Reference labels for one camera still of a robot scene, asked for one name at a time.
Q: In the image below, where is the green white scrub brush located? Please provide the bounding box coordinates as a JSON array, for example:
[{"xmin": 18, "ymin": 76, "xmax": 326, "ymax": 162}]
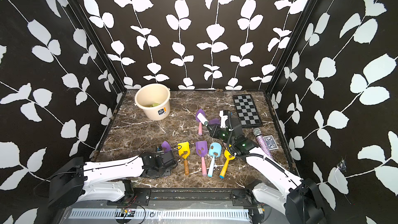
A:
[{"xmin": 197, "ymin": 113, "xmax": 208, "ymax": 126}]

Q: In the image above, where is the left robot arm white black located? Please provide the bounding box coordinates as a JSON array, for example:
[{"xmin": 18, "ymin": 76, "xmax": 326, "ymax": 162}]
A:
[{"xmin": 48, "ymin": 150, "xmax": 178, "ymax": 208}]

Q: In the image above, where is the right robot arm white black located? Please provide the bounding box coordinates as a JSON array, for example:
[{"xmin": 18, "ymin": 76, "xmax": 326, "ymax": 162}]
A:
[{"xmin": 196, "ymin": 111, "xmax": 325, "ymax": 224}]

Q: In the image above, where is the light blue trowel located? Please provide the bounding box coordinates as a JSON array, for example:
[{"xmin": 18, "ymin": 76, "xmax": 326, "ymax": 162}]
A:
[{"xmin": 207, "ymin": 142, "xmax": 222, "ymax": 177}]

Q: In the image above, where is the purple pointed trowel front row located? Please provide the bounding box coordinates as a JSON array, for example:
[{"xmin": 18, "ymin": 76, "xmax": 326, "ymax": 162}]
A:
[{"xmin": 161, "ymin": 141, "xmax": 172, "ymax": 152}]

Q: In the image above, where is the purple square trowel front row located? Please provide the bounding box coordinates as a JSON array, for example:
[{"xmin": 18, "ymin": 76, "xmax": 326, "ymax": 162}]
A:
[{"xmin": 195, "ymin": 141, "xmax": 208, "ymax": 176}]

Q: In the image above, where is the cream plastic bucket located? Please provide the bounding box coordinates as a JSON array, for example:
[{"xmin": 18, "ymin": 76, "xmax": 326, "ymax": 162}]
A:
[{"xmin": 135, "ymin": 84, "xmax": 171, "ymax": 121}]

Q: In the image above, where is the black white checkerboard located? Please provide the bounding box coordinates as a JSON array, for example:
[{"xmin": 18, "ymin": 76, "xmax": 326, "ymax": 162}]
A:
[{"xmin": 233, "ymin": 94, "xmax": 263, "ymax": 129}]

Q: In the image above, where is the playing card deck box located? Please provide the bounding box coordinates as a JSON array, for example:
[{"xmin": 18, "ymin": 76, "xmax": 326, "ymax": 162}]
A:
[{"xmin": 264, "ymin": 135, "xmax": 278, "ymax": 151}]

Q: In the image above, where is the purple square trowel pink handle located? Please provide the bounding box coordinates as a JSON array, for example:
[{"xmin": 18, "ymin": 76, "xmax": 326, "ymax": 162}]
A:
[{"xmin": 208, "ymin": 118, "xmax": 221, "ymax": 125}]

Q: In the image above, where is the purple pointed trowel pink handle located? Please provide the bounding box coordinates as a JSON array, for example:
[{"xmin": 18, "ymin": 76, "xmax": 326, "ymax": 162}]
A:
[{"xmin": 195, "ymin": 109, "xmax": 205, "ymax": 136}]

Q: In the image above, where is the yellow square trowel wooden handle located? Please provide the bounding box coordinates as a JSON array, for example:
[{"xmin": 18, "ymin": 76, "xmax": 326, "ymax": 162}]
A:
[{"xmin": 177, "ymin": 142, "xmax": 190, "ymax": 175}]

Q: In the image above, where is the black front rail base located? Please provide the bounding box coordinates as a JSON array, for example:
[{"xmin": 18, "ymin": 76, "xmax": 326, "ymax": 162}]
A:
[{"xmin": 124, "ymin": 186, "xmax": 316, "ymax": 207}]

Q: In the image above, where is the white perforated cable tray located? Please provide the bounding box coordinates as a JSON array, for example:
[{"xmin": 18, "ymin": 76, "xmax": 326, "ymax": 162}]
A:
[{"xmin": 67, "ymin": 208, "xmax": 250, "ymax": 222}]

